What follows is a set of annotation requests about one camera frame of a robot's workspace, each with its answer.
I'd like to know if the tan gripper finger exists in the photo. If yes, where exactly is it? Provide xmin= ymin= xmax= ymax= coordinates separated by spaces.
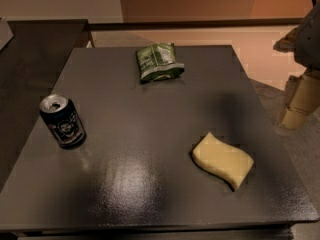
xmin=277 ymin=69 xmax=320 ymax=130
xmin=273 ymin=28 xmax=298 ymax=53

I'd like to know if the dark blue soda can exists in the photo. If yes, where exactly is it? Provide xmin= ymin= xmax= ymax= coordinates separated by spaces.
xmin=39 ymin=94 xmax=86 ymax=149

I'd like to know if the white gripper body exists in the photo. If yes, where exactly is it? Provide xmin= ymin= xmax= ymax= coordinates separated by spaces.
xmin=294 ymin=3 xmax=320 ymax=70

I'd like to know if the green jalapeno chip bag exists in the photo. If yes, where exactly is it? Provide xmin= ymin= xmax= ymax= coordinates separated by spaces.
xmin=136 ymin=43 xmax=184 ymax=84

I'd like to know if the yellow wavy sponge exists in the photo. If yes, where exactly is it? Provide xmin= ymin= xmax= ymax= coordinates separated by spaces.
xmin=192 ymin=132 xmax=254 ymax=191

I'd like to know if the dark side table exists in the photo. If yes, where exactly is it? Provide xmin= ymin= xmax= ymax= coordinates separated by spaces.
xmin=0 ymin=19 xmax=89 ymax=190

